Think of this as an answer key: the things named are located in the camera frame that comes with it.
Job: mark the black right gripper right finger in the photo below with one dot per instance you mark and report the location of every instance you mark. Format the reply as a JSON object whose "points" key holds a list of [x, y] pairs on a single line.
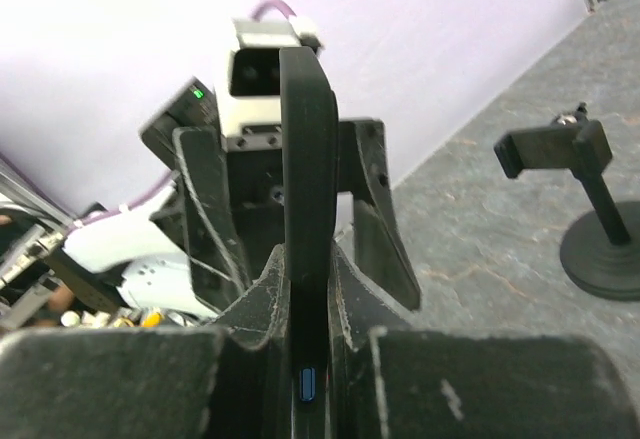
{"points": [[391, 380]]}

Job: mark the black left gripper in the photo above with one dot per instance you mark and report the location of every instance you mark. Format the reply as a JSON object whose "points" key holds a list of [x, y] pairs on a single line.
{"points": [[218, 265]]}

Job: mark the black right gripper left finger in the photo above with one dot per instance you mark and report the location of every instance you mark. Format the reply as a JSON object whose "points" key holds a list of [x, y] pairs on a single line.
{"points": [[227, 380]]}

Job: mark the black smartphone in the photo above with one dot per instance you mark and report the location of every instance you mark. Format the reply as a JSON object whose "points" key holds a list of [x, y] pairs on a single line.
{"points": [[309, 159]]}

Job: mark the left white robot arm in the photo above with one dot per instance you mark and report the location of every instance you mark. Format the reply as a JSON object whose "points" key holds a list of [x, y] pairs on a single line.
{"points": [[152, 227]]}

